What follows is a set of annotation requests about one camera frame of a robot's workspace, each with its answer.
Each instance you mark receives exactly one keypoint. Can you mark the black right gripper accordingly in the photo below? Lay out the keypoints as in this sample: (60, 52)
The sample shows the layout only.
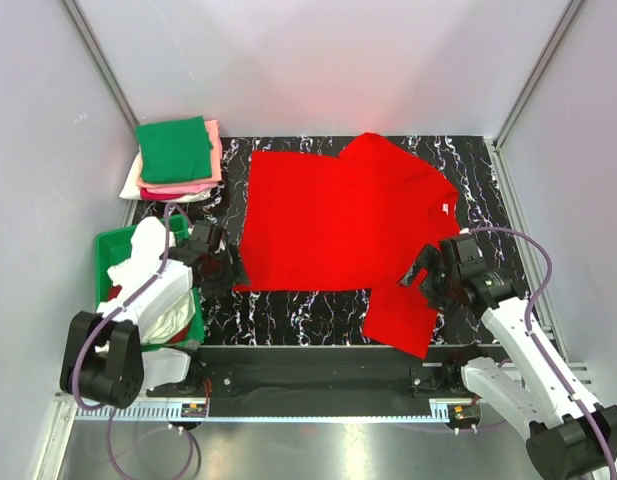
(426, 257)

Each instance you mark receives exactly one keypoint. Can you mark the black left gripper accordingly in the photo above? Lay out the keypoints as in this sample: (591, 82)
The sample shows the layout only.
(235, 273)

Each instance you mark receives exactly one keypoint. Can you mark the red t-shirt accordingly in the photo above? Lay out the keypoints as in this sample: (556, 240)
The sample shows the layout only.
(356, 221)

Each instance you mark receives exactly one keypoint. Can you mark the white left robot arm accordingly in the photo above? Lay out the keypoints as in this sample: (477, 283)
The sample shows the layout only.
(104, 362)

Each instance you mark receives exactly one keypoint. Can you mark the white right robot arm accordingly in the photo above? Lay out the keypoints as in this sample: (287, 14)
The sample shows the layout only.
(568, 433)

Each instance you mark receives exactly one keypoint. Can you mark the dark red garment in bin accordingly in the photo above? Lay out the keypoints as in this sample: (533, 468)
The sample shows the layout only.
(172, 324)

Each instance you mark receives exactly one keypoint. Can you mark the crumpled white t-shirt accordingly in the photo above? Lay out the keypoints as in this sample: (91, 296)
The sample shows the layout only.
(134, 276)

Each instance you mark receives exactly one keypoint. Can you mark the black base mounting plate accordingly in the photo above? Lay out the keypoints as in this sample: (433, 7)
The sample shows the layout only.
(319, 381)

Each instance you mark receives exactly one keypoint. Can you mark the folded magenta t-shirt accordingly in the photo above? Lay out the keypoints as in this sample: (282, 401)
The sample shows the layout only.
(177, 197)

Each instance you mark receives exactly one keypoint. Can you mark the green plastic bin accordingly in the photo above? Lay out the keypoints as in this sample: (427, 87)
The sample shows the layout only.
(196, 331)

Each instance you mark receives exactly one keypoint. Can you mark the folded white t-shirt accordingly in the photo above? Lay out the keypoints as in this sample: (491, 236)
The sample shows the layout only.
(130, 190)

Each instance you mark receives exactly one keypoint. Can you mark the folded green t-shirt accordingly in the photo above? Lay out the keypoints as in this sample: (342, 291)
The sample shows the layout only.
(175, 148)

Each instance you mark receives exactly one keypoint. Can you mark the folded salmon pink t-shirt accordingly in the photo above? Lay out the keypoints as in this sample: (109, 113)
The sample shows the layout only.
(215, 155)

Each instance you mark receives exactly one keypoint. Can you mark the aluminium frame rail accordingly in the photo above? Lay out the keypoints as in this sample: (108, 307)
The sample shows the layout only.
(180, 410)

